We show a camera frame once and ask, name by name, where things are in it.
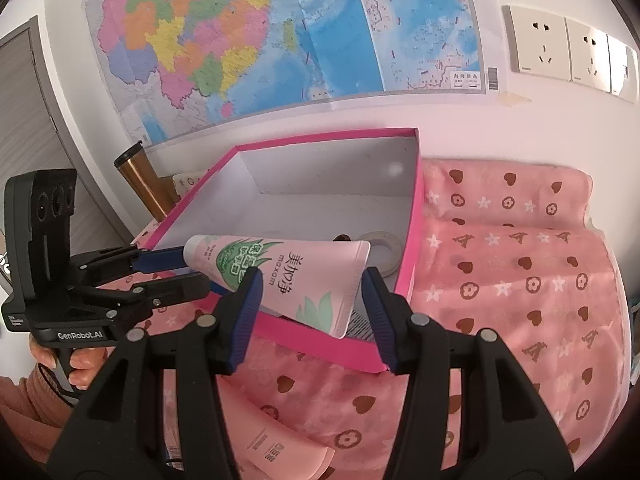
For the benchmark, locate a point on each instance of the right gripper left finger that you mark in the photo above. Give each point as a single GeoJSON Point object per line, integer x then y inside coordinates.
{"type": "Point", "coordinates": [117, 429]}

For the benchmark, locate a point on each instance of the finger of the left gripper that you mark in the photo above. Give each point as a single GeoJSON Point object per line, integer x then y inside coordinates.
{"type": "Point", "coordinates": [149, 295]}
{"type": "Point", "coordinates": [107, 265]}

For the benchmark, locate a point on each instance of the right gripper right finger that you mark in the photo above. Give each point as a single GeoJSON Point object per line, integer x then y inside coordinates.
{"type": "Point", "coordinates": [470, 411]}

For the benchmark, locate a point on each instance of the pink cream tube white cap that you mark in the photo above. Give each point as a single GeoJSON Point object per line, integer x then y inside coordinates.
{"type": "Point", "coordinates": [263, 447]}

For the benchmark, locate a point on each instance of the white tape roll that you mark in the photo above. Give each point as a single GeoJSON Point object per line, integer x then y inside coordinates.
{"type": "Point", "coordinates": [385, 251]}

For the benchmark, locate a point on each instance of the white small ointment tube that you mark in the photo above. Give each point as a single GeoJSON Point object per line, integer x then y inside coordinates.
{"type": "Point", "coordinates": [359, 327]}

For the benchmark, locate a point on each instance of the brown wooden massage claw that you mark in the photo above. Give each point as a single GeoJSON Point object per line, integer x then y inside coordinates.
{"type": "Point", "coordinates": [343, 238]}

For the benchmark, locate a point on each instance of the person left hand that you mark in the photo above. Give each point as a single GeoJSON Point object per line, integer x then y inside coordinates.
{"type": "Point", "coordinates": [85, 363]}

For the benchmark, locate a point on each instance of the bronze travel mug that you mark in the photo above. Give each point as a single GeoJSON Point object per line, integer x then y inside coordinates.
{"type": "Point", "coordinates": [135, 167]}

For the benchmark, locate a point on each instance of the grey cabinet door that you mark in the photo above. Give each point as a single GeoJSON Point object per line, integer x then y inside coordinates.
{"type": "Point", "coordinates": [34, 136]}

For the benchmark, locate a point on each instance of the pink cardboard box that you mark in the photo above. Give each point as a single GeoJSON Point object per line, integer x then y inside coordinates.
{"type": "Point", "coordinates": [311, 187]}

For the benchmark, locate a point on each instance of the colourful wall map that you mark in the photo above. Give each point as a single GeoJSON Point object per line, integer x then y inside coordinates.
{"type": "Point", "coordinates": [173, 67]}

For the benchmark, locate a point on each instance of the white wall socket panel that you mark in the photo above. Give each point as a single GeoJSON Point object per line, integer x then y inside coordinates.
{"type": "Point", "coordinates": [552, 46]}

